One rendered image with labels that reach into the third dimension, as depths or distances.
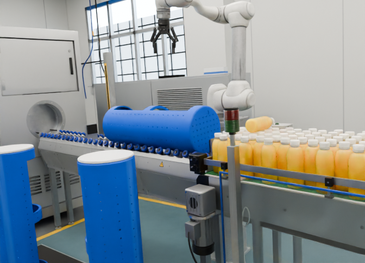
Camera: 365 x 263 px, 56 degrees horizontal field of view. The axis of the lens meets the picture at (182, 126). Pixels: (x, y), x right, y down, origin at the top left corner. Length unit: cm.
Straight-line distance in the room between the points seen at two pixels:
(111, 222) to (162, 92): 258
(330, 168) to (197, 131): 79
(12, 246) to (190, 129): 132
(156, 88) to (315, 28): 205
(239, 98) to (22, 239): 165
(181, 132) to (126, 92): 263
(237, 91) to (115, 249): 130
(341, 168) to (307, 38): 326
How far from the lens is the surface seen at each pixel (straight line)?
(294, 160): 150
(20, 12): 716
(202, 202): 164
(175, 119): 199
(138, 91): 436
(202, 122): 197
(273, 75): 473
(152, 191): 233
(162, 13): 223
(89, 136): 297
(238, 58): 245
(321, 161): 145
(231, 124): 140
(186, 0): 210
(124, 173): 167
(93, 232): 177
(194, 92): 380
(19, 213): 237
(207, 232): 173
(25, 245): 244
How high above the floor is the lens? 137
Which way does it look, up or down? 7 degrees down
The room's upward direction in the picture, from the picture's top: 4 degrees counter-clockwise
